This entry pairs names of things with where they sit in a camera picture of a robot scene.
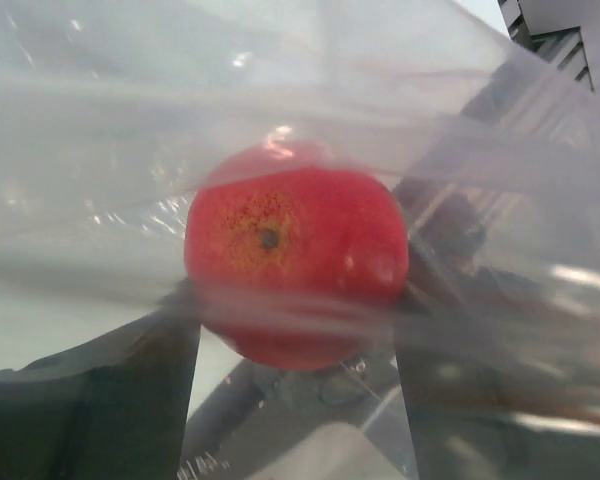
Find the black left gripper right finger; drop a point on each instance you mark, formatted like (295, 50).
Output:
(498, 387)

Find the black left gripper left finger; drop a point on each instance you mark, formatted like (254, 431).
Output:
(114, 407)

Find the clear zip top bag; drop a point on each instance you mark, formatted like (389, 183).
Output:
(114, 113)

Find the red fake apple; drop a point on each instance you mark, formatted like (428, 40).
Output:
(275, 219)

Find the aluminium side rail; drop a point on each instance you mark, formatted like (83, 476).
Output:
(563, 49)

